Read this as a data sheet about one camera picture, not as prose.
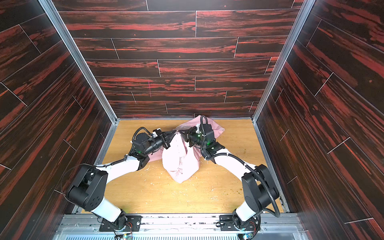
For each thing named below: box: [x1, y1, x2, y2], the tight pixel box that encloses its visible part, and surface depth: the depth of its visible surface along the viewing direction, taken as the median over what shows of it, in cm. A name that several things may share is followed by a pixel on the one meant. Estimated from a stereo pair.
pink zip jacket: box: [148, 115, 225, 184], surface depth 78 cm
